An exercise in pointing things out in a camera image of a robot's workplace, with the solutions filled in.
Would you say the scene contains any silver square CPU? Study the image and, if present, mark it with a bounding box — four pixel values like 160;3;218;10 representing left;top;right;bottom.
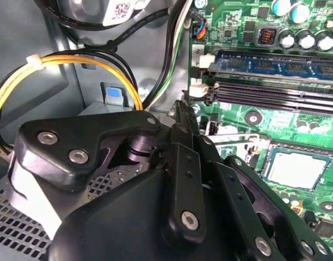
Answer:
262;151;332;191

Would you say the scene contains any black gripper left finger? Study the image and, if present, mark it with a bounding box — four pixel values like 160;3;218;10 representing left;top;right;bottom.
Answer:
4;100;208;243

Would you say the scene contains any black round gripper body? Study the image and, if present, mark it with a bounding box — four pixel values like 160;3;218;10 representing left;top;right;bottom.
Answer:
48;168;256;261

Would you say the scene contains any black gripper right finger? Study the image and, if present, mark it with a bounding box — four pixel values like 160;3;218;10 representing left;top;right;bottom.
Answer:
195;134;333;261

